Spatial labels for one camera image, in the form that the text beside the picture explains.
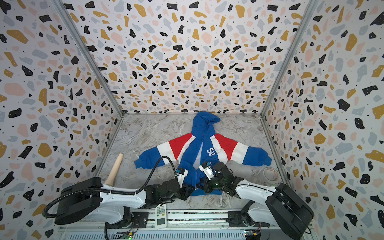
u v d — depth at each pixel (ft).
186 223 2.41
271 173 2.95
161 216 2.41
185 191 2.26
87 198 1.54
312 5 2.33
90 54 2.83
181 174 2.40
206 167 2.50
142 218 2.45
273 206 1.40
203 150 3.30
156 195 2.07
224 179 2.20
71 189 1.48
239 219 2.44
